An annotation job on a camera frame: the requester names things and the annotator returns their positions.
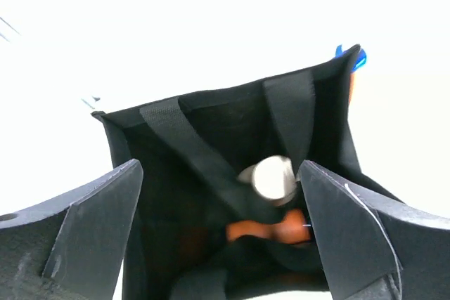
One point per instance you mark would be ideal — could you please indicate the black canvas bag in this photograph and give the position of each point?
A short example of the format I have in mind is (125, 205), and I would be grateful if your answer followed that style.
(192, 148)

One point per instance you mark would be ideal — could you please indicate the beige pump bottle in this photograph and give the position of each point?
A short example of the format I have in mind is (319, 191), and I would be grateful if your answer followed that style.
(272, 178)

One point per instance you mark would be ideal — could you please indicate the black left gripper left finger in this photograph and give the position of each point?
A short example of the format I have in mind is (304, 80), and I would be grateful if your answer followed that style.
(71, 246)

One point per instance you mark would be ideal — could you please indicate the orange blue spray bottle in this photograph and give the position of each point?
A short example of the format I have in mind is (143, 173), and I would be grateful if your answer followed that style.
(360, 62)

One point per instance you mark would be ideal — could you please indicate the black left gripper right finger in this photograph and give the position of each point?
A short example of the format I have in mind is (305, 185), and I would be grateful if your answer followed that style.
(371, 246)

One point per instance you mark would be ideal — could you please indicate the orange blue pump bottle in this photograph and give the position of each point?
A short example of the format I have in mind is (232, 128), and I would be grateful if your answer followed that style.
(293, 229)

